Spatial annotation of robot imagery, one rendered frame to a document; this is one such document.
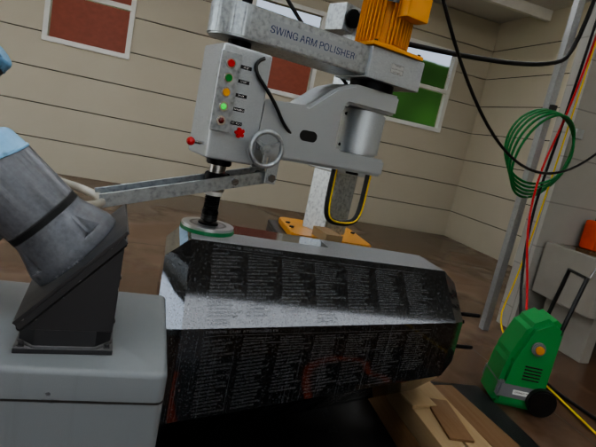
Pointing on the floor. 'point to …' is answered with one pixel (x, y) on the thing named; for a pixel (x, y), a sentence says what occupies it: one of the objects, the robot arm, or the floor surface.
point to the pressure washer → (529, 357)
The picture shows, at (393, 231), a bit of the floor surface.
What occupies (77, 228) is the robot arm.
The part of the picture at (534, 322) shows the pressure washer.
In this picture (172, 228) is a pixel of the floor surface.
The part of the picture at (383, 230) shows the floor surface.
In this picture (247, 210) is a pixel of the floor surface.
